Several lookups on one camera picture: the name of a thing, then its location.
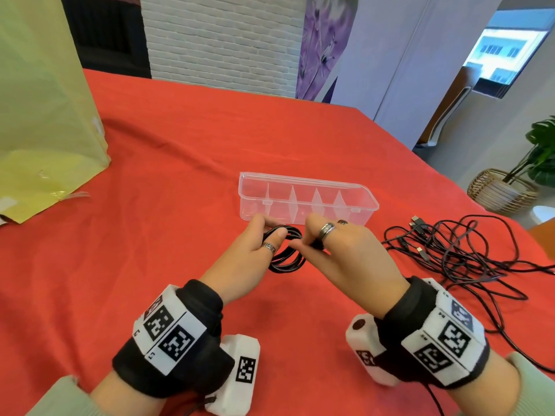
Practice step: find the person's left hand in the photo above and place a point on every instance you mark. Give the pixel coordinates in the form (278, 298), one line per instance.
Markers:
(238, 268)

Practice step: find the person's right hand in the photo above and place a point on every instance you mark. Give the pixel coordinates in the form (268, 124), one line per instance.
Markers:
(360, 264)

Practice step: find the person's right thumb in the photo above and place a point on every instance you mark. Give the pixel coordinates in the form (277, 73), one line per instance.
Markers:
(305, 246)

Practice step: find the person's right middle finger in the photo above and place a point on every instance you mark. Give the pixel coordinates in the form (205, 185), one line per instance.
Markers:
(352, 227)

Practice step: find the person's left thumb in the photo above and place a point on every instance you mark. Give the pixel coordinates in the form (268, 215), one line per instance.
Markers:
(277, 238)

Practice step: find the person's left forearm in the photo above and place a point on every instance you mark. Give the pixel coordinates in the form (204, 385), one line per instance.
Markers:
(108, 398)

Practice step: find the person's right forearm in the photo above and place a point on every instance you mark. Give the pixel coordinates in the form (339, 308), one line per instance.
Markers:
(498, 389)

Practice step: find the clear plastic compartment box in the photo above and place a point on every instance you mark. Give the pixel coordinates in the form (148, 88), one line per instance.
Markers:
(303, 201)

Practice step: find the red tablecloth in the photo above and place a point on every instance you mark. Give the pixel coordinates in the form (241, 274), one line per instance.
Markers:
(173, 168)

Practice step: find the right black marker wristband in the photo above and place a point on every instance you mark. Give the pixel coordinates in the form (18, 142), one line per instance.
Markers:
(438, 337)

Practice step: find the black marker wristband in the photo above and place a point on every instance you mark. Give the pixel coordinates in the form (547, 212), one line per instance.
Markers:
(438, 337)
(173, 337)

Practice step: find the left black marker wristband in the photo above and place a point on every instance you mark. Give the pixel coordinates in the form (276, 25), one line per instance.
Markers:
(173, 337)

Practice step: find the wicker plant basket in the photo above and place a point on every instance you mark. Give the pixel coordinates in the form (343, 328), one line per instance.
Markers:
(503, 192)

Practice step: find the white partition panel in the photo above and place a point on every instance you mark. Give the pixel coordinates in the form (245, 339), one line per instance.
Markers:
(403, 60)

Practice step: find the purple flower banner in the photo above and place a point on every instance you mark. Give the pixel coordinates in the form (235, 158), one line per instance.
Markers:
(323, 43)

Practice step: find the green potted plant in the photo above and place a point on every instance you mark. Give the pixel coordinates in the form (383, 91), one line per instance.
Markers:
(540, 155)

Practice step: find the yellow-green plastic bag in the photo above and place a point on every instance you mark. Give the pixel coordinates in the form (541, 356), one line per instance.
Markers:
(39, 103)

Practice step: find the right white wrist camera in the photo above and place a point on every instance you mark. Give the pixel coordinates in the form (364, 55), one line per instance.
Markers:
(366, 342)

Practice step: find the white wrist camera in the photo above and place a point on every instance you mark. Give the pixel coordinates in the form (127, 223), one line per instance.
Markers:
(238, 372)
(366, 342)

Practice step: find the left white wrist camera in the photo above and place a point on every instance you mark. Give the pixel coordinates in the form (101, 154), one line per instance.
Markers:
(238, 372)

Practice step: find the wooden chair with white frame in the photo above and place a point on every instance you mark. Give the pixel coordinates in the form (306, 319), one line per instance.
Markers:
(451, 103)

